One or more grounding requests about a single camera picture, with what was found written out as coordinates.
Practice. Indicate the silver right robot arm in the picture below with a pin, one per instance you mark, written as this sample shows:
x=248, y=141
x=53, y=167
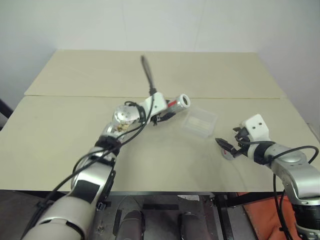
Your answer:
x=292, y=170

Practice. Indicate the silver jar with red label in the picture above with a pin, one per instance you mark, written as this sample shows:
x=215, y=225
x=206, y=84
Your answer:
x=178, y=103

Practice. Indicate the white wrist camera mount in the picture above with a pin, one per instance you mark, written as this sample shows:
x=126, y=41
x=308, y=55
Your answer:
x=156, y=102
x=257, y=128

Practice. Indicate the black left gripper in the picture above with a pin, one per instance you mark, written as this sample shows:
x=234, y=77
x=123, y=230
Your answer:
x=157, y=119

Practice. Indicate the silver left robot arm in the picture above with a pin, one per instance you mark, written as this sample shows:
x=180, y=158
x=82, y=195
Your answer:
x=125, y=115

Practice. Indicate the clear plastic box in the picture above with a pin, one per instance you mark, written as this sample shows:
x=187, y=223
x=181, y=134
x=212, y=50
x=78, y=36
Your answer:
x=200, y=122

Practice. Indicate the grey metal base plate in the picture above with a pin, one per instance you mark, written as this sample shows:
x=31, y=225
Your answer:
x=160, y=217

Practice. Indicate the dark rounded shape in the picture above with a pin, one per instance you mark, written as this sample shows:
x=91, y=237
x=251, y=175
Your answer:
x=132, y=225
x=188, y=226

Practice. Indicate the dark chair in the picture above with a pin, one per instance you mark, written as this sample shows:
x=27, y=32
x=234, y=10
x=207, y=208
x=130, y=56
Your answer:
x=3, y=112

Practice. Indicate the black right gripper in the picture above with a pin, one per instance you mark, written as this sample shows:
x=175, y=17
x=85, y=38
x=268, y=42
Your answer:
x=242, y=141

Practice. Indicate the orange cloth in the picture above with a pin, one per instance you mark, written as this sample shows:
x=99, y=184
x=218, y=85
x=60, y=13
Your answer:
x=260, y=215

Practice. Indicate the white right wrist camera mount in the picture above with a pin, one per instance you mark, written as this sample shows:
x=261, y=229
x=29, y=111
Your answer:
x=257, y=128

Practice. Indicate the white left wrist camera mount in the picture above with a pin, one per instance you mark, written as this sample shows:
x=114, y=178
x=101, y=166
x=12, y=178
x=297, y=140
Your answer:
x=156, y=102

